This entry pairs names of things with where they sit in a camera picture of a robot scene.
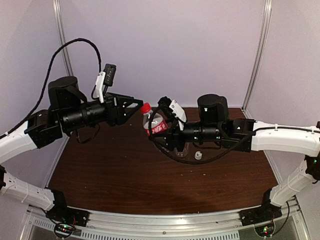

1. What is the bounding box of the red-label cola bottle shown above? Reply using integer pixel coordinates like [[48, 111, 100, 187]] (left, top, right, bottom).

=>
[[142, 110, 168, 136]]

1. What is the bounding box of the clear plastic bottle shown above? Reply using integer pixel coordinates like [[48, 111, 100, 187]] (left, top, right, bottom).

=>
[[174, 148, 189, 158]]

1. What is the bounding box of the red bottle cap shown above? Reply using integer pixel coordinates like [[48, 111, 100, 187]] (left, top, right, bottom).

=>
[[140, 102, 152, 114]]

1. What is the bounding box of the white bottle cap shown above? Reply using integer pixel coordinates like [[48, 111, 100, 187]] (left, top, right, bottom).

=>
[[194, 151, 203, 161]]

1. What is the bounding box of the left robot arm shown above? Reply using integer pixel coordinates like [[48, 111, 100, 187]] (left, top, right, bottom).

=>
[[0, 76, 143, 222]]

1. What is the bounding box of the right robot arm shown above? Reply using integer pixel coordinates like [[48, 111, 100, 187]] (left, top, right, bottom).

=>
[[144, 94, 320, 221]]

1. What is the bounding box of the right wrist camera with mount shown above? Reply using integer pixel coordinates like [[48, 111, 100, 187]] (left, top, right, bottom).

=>
[[157, 96, 187, 123]]

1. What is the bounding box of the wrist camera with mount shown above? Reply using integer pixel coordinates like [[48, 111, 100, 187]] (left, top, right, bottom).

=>
[[157, 96, 187, 123], [93, 63, 117, 103]]

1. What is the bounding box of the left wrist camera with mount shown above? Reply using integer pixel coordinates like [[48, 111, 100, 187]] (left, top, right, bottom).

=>
[[93, 63, 117, 103]]

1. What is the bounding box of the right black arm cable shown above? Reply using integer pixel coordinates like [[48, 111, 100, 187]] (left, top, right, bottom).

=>
[[147, 107, 261, 165]]

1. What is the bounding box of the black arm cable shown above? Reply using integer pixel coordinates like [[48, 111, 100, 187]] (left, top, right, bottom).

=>
[[0, 37, 103, 138], [147, 107, 261, 165]]

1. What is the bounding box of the right aluminium frame post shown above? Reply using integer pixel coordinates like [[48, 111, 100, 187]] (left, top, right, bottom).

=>
[[241, 0, 273, 113]]

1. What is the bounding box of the aluminium frame post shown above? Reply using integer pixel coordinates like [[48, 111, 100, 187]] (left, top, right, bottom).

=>
[[241, 0, 273, 113], [52, 0, 74, 76]]

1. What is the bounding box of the front aluminium rail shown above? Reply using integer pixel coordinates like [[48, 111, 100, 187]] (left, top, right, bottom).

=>
[[24, 197, 308, 240]]

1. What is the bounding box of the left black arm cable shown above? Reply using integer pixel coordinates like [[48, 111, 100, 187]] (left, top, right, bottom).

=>
[[0, 37, 103, 138]]

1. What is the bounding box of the left aluminium frame post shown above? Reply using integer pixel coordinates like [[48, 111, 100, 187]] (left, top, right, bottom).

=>
[[52, 0, 74, 76]]

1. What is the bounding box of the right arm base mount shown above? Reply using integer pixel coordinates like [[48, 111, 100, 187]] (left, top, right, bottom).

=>
[[239, 189, 283, 238]]

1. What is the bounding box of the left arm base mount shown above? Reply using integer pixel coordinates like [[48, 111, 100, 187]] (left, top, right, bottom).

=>
[[44, 190, 90, 239]]

